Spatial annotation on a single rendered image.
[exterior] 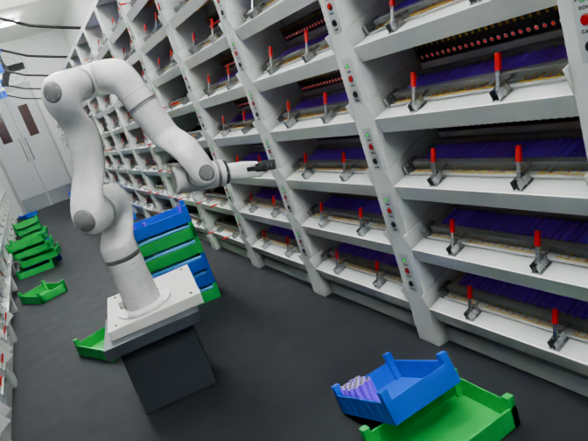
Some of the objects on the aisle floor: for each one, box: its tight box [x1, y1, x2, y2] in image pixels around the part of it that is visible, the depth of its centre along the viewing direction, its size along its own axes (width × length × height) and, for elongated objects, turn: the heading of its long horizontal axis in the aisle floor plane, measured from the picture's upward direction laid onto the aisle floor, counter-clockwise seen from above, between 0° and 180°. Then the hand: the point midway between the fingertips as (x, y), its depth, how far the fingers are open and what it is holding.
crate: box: [73, 326, 120, 362], centre depth 254 cm, size 30×20×8 cm
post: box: [214, 0, 333, 297], centre depth 216 cm, size 20×9×174 cm, turn 167°
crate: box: [359, 368, 521, 441], centre depth 129 cm, size 30×20×8 cm
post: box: [319, 0, 452, 347], centre depth 154 cm, size 20×9×174 cm, turn 167°
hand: (269, 164), depth 181 cm, fingers closed
